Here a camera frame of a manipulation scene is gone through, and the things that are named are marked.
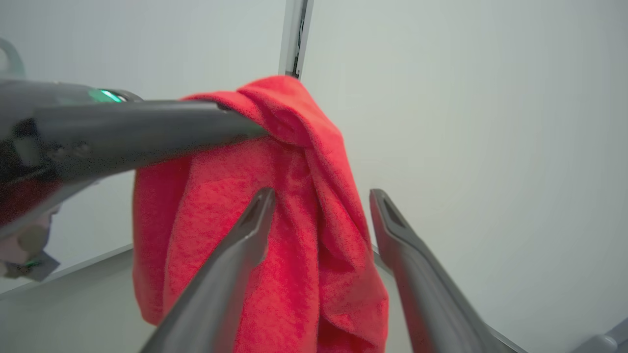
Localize red garment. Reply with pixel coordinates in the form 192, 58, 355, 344
131, 75, 389, 353

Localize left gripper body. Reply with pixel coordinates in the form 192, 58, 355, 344
0, 78, 144, 241

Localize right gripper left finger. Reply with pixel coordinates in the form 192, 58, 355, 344
140, 187, 276, 353

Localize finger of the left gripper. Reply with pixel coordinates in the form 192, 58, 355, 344
34, 100, 268, 181

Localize long grey partition foot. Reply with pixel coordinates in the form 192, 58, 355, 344
569, 318, 628, 353

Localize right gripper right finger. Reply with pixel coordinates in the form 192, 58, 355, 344
369, 188, 528, 353

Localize grey partition corner post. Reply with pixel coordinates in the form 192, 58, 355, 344
279, 0, 314, 79

